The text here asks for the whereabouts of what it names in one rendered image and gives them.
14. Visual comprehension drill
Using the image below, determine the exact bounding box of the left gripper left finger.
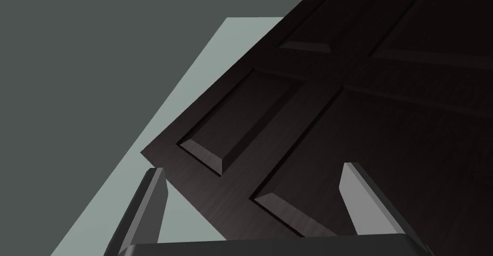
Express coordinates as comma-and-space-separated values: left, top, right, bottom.
103, 167, 169, 256

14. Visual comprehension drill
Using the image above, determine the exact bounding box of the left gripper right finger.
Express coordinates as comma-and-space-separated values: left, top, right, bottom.
338, 162, 433, 255

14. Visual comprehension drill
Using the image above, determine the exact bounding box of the dark brown panelled door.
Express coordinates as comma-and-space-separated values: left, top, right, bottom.
140, 0, 493, 256

